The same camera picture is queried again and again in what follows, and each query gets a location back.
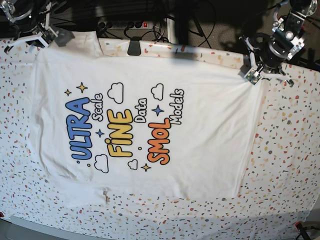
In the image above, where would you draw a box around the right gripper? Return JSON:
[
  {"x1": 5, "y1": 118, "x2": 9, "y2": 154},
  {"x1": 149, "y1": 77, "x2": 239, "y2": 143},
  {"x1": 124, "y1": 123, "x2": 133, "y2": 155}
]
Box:
[{"x1": 4, "y1": 14, "x2": 75, "y2": 53}]

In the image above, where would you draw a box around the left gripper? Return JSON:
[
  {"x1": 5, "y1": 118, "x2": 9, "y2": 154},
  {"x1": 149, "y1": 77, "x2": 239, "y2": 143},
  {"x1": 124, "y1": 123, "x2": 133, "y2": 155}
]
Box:
[{"x1": 239, "y1": 34, "x2": 295, "y2": 87}]

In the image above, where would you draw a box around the white printed T-shirt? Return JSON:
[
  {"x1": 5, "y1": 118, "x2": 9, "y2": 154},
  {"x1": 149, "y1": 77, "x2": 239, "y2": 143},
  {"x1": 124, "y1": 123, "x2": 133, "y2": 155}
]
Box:
[{"x1": 29, "y1": 36, "x2": 264, "y2": 200}]

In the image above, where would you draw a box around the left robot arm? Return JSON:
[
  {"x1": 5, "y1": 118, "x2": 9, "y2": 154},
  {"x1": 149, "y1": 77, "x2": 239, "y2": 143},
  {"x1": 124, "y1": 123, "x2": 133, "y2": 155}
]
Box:
[{"x1": 239, "y1": 0, "x2": 318, "y2": 87}]

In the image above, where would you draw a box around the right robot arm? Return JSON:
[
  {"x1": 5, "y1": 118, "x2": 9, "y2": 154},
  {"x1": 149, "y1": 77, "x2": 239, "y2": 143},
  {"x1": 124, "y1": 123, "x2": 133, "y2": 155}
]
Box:
[{"x1": 0, "y1": 0, "x2": 75, "y2": 54}]

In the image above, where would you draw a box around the white power strip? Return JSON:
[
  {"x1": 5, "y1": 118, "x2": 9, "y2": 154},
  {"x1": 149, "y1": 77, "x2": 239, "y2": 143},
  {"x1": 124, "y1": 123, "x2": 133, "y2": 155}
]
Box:
[{"x1": 97, "y1": 20, "x2": 154, "y2": 30}]

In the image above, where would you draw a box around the black table clamp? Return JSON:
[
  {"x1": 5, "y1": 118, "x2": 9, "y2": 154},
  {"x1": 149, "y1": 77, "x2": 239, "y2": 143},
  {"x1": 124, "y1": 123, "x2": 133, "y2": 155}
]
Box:
[{"x1": 127, "y1": 36, "x2": 142, "y2": 56}]

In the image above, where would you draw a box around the terrazzo pattern tablecloth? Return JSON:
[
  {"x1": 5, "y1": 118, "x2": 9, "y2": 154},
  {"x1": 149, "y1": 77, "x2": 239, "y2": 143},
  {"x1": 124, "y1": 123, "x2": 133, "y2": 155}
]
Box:
[{"x1": 0, "y1": 44, "x2": 320, "y2": 240}]

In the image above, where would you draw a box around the red clamp right corner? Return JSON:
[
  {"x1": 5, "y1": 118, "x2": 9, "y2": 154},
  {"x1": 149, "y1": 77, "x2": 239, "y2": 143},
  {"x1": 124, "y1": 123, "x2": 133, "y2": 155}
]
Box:
[{"x1": 294, "y1": 221, "x2": 303, "y2": 232}]

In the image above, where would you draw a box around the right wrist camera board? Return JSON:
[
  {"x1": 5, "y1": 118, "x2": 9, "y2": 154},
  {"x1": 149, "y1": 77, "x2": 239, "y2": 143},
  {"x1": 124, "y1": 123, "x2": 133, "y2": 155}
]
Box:
[{"x1": 42, "y1": 28, "x2": 58, "y2": 43}]

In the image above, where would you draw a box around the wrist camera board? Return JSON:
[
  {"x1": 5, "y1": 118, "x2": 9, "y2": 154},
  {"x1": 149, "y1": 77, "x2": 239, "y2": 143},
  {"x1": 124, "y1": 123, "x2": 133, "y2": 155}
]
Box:
[
  {"x1": 244, "y1": 67, "x2": 262, "y2": 85},
  {"x1": 42, "y1": 28, "x2": 58, "y2": 43}
]

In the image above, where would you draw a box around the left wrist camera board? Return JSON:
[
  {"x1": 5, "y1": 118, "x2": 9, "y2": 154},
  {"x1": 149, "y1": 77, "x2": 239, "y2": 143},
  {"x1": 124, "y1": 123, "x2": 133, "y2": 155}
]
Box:
[{"x1": 244, "y1": 67, "x2": 262, "y2": 85}]

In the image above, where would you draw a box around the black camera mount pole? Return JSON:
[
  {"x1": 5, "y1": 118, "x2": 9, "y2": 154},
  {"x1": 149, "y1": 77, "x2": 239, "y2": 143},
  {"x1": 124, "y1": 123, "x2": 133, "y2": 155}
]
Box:
[{"x1": 166, "y1": 0, "x2": 258, "y2": 47}]

